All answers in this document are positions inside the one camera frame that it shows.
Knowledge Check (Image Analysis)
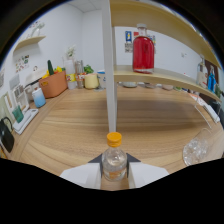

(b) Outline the white tray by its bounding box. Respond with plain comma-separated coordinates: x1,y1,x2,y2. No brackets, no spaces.
12,108,40,135

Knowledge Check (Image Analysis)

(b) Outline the pale yellow mug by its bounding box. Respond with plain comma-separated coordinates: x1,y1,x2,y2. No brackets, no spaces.
83,73,100,90

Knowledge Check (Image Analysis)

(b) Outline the clear bottle orange cap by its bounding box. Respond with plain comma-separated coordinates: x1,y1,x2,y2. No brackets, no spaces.
101,131,128,182

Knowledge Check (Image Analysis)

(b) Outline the clear glass with ice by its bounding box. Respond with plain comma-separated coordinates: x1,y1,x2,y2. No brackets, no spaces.
182,128,214,167

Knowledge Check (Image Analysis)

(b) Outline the green potted plant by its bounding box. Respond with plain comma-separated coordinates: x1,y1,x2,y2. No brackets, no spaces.
83,64,95,75

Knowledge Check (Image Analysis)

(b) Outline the orange storage basket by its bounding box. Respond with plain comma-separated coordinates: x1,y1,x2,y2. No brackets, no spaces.
38,70,69,99

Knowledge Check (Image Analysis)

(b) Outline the white vase with flowers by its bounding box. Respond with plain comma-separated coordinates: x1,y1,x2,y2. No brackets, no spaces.
64,45,77,90

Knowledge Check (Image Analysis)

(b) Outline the green cup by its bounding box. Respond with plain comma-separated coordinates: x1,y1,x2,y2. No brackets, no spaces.
12,105,25,124

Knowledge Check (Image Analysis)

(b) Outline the red liquid glass bottle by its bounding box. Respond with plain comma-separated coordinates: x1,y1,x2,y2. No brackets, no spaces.
132,23,155,74

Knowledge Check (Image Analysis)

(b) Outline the white blue gradient cup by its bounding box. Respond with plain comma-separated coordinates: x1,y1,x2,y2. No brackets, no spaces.
31,87,47,109

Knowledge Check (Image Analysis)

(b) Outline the black kettle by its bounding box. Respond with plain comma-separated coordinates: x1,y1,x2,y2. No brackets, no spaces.
0,116,16,153

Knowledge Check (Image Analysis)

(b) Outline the white ornament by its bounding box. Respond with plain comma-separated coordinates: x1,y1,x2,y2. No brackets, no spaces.
29,21,46,38

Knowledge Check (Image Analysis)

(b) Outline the wooden wall shelf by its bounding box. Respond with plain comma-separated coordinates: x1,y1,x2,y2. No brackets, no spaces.
13,35,47,54

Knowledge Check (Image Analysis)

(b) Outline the white-framed wooden shelf rack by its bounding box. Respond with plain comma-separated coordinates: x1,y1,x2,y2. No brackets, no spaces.
101,0,223,134

